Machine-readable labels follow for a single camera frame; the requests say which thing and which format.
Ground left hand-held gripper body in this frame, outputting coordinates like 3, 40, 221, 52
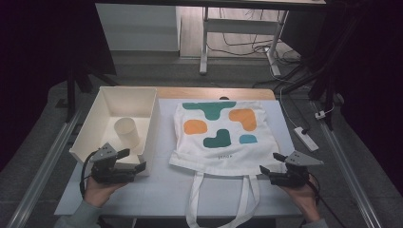
89, 142, 138, 185

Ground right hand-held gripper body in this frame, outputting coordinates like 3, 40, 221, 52
269, 150, 325, 188

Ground white cup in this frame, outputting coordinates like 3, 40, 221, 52
113, 117, 141, 150

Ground white tote bag coloured patches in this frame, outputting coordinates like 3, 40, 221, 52
168, 100, 283, 228

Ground white plastic storage box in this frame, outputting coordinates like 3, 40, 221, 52
68, 85, 160, 177

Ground person's left hand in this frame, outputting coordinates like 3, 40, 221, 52
83, 175, 127, 208

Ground person's right hand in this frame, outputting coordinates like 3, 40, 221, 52
279, 175, 321, 222

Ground white power strip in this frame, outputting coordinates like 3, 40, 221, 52
293, 126, 319, 152

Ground white table mat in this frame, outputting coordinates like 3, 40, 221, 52
54, 98, 317, 219

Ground small white plug adapter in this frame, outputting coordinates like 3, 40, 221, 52
315, 105, 336, 121

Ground black metal stand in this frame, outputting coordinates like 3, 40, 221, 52
281, 63, 341, 131
65, 63, 118, 123

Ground dark curtain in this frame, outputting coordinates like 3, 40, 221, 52
326, 0, 403, 194
0, 0, 117, 172

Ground white cabinet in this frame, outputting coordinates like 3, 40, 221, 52
95, 3, 182, 52

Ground left hand-held gripper black cable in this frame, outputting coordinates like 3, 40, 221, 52
79, 151, 97, 199

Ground hand-held gripper black cable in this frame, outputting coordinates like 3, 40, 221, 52
79, 151, 97, 199
308, 174, 347, 228

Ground white power strip cable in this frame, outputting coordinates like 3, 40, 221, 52
269, 63, 300, 129

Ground right hand-held gripper black cable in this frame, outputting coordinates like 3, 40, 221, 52
308, 174, 347, 228

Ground aluminium rail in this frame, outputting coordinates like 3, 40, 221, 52
312, 101, 384, 228
6, 107, 84, 228

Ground tangle of black floor cables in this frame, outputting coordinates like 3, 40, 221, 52
207, 9, 302, 65

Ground white desk frame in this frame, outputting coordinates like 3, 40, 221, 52
199, 6, 290, 77

